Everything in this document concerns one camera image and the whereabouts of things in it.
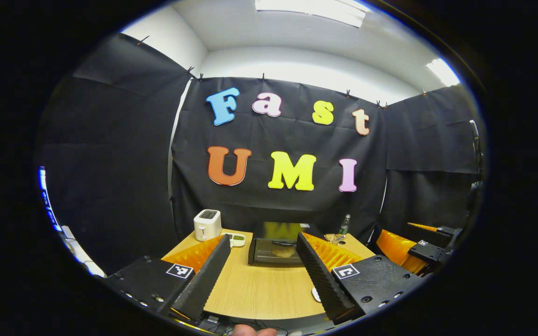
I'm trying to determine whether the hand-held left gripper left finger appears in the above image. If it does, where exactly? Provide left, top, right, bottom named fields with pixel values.
left=106, top=233, right=231, bottom=323

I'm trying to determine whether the black backdrop cloth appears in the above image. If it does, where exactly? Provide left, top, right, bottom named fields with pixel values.
left=35, top=33, right=484, bottom=276

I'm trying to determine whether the large ceiling light panel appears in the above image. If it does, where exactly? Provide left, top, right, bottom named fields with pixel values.
left=255, top=0, right=367, bottom=28

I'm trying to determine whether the white toaster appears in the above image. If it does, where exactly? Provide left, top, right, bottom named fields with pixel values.
left=193, top=209, right=222, bottom=242

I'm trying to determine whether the row of black cloth clips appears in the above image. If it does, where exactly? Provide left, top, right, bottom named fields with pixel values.
left=137, top=35, right=427, bottom=109

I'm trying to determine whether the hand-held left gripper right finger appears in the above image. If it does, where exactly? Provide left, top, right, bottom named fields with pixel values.
left=296, top=231, right=425, bottom=326

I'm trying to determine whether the black electric oven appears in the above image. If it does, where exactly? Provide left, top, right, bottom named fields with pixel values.
left=248, top=222, right=326, bottom=267

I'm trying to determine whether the small ceiling light panel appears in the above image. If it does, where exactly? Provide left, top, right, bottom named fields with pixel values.
left=426, top=58, right=461, bottom=87

